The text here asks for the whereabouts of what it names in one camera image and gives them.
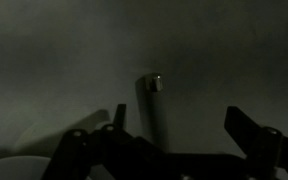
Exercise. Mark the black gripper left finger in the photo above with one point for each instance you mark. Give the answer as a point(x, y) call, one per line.
point(79, 150)

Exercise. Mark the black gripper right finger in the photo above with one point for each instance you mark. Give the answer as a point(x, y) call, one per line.
point(266, 148)

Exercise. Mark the white saucer plate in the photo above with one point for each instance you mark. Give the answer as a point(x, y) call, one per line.
point(23, 167)

